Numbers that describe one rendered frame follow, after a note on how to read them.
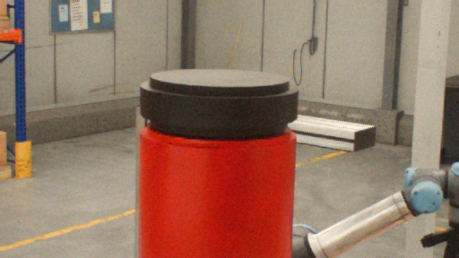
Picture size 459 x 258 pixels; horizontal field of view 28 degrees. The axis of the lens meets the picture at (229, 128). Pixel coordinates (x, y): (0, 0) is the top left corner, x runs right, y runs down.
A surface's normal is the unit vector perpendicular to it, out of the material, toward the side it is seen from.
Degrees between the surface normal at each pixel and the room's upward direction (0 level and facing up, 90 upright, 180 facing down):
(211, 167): 90
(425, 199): 90
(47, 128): 90
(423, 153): 90
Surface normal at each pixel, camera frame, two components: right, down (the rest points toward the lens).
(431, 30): -0.62, 0.12
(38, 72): 0.80, 0.13
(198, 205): -0.28, 0.17
